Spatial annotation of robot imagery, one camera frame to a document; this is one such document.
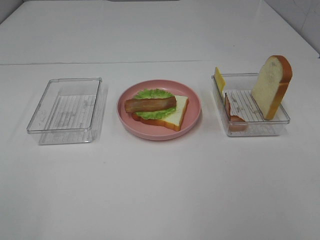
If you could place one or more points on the bread slice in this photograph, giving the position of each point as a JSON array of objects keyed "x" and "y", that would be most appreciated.
[
  {"x": 272, "y": 83},
  {"x": 174, "y": 120}
]

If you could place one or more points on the green lettuce leaf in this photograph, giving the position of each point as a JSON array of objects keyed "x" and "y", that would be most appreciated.
[{"x": 154, "y": 94}]

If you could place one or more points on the bacon strip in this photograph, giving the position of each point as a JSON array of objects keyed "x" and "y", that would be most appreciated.
[
  {"x": 236, "y": 123},
  {"x": 149, "y": 104}
]

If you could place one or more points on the yellow cheese slice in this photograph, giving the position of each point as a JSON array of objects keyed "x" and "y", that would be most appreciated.
[{"x": 220, "y": 81}]

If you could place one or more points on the right clear plastic container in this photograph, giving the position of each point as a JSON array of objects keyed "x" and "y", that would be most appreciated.
[{"x": 238, "y": 88}]

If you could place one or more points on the clear plastic container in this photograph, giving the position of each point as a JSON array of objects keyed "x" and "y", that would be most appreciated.
[
  {"x": 238, "y": 88},
  {"x": 70, "y": 111}
]

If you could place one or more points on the left clear plastic container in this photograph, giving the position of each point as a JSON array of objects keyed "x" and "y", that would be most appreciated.
[{"x": 70, "y": 111}]

